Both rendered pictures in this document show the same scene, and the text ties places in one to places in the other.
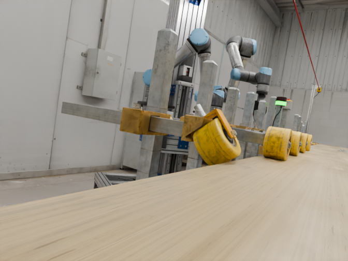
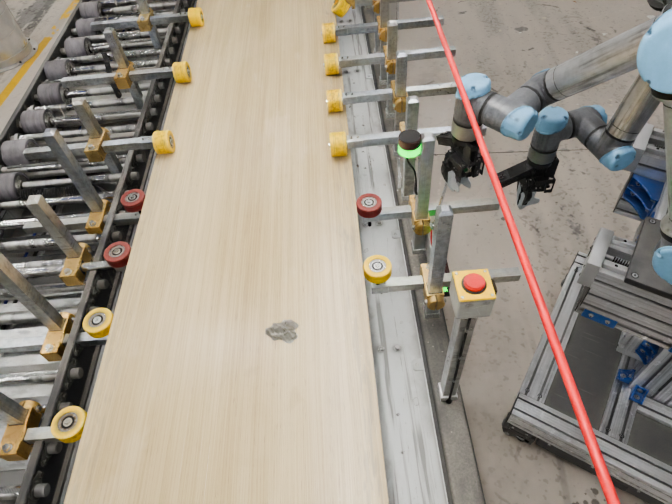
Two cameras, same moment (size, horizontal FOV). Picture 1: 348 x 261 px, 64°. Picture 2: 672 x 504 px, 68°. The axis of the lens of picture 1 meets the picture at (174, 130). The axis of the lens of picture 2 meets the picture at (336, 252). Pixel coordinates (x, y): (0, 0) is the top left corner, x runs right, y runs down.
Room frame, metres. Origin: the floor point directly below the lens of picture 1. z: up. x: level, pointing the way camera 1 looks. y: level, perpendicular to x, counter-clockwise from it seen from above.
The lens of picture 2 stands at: (2.52, -1.30, 2.02)
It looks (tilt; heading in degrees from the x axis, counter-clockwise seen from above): 51 degrees down; 153
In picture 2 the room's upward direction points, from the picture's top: 7 degrees counter-clockwise
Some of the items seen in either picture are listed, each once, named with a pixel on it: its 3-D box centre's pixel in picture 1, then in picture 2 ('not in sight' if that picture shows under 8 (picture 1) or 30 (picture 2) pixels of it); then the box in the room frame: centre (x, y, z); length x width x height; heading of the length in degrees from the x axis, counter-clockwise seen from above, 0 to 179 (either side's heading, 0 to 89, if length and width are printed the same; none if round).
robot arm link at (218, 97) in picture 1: (217, 98); (550, 129); (1.86, -0.25, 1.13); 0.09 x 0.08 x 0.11; 74
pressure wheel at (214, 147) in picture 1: (217, 142); (340, 6); (0.52, -0.08, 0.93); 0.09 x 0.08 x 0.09; 60
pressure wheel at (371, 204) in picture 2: not in sight; (369, 213); (1.61, -0.69, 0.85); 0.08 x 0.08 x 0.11
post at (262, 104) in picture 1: (256, 144); (409, 158); (1.51, -0.45, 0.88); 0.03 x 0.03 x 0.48; 60
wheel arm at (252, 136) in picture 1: (192, 125); (385, 25); (0.83, -0.05, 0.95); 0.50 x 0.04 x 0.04; 60
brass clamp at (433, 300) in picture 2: not in sight; (432, 286); (1.93, -0.69, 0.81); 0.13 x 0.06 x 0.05; 150
